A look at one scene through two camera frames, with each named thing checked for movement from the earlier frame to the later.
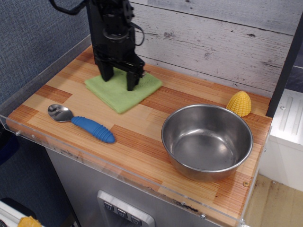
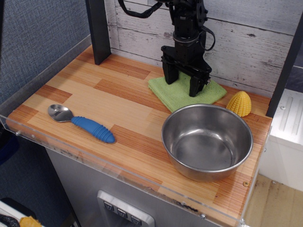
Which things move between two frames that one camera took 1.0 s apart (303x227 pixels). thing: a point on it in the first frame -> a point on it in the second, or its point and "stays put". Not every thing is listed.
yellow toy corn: (240, 103) stays put
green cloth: (115, 93) -> (174, 95)
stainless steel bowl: (206, 143) stays put
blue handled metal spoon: (60, 113) stays put
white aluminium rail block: (282, 158) stays put
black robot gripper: (118, 53) -> (189, 57)
